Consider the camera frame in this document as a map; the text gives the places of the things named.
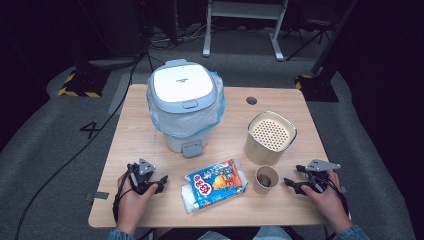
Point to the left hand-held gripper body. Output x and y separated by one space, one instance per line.
146 166

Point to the blue printed snack packet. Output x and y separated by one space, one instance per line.
213 181

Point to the metal canister with perforated strainer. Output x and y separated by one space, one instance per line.
263 151

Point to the person's right hand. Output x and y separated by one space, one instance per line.
330 203

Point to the person's legs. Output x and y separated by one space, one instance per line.
270 234

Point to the black stand with hazard-striped base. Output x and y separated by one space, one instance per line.
85 83
318 88

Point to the grey tape strip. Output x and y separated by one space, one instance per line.
98 195

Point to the white metal desk frame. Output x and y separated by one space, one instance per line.
246 10

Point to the person's left hand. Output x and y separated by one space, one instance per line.
131 208

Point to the black tripod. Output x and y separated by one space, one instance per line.
313 30

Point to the beige paper cup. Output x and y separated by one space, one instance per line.
258 187

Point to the white pedal trash can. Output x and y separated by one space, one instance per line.
181 83

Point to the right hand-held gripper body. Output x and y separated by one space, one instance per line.
321 165

